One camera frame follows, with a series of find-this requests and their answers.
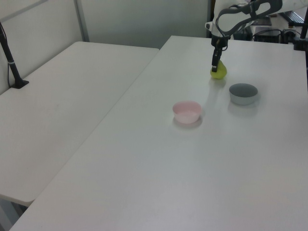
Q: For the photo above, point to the green pear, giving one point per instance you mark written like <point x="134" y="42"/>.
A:
<point x="220" y="71"/>

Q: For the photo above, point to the pink bowl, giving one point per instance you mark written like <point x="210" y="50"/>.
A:
<point x="187" y="112"/>

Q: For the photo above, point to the black clamped pole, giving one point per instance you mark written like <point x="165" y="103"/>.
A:
<point x="302" y="36"/>

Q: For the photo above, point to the white side table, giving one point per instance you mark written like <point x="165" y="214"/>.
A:
<point x="60" y="103"/>

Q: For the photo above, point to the black keyboard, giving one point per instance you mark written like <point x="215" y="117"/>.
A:
<point x="292" y="16"/>

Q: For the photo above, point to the grey bowl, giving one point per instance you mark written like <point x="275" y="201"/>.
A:
<point x="243" y="94"/>

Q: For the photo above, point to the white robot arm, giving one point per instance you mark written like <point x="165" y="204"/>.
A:
<point x="269" y="5"/>

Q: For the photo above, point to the black electronic equipment box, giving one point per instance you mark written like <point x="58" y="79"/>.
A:
<point x="267" y="35"/>

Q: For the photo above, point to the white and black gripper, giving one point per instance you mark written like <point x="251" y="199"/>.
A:
<point x="219" y="41"/>

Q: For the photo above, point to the black camera pole with base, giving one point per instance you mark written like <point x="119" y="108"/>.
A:
<point x="10" y="63"/>

